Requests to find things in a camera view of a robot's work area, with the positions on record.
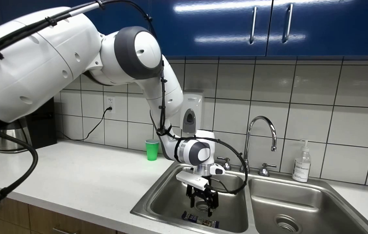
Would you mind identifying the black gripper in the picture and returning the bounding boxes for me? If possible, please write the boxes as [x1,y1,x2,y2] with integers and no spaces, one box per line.
[186,184,220,219]

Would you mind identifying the blue nut bar wrapper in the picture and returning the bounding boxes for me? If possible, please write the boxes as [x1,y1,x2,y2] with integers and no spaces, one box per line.
[181,211,220,229]

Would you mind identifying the stainless steel double sink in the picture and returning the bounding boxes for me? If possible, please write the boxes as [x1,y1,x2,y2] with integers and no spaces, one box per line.
[130,162,368,234]

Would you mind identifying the green plastic cup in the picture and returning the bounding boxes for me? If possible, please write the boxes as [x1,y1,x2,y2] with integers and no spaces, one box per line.
[144,139,161,163]

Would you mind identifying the chrome gooseneck faucet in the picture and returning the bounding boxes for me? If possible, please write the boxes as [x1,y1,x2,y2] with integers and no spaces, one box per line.
[240,115,279,173]

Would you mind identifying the clear pump soap bottle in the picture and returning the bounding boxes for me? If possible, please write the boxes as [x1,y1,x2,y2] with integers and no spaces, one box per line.
[291,139,312,184]

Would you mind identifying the blue cabinet door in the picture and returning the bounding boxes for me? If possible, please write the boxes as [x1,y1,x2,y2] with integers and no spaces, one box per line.
[81,0,162,37]
[272,0,368,61]
[160,0,274,60]

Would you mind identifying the black countertop appliance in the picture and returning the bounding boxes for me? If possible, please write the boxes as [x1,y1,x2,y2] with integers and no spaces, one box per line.
[25,98,58,150]

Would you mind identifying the wooden base cabinet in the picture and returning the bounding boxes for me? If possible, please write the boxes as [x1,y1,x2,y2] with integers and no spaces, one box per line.
[0,190,123,234]

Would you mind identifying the steel kettle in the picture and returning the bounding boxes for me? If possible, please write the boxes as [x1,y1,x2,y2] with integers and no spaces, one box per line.
[0,119,34,154]

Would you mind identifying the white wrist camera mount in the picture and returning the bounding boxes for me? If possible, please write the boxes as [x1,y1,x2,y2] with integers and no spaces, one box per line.
[174,169,211,191]

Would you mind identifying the chrome faucet tap handle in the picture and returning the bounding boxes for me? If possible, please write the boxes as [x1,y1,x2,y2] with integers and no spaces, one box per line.
[214,156,233,171]
[256,163,278,177]

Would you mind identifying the white wall soap dispenser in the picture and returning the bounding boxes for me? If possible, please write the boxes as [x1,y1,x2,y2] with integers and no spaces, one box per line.
[178,91,205,136]

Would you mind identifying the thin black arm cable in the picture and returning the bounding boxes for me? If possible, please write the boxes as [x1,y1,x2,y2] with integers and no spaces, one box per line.
[0,0,250,195]

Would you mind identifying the black power cord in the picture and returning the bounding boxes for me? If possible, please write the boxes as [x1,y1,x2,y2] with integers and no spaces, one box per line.
[82,106,114,143]

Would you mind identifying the white wall power outlet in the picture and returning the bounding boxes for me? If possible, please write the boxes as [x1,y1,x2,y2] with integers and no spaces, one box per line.
[104,95,117,115]

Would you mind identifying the thick black base hose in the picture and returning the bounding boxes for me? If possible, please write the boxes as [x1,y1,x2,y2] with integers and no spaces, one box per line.
[0,113,40,234]

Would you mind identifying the silver cabinet door handle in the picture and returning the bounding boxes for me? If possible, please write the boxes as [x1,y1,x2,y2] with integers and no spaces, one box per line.
[248,6,259,46]
[282,3,295,45]

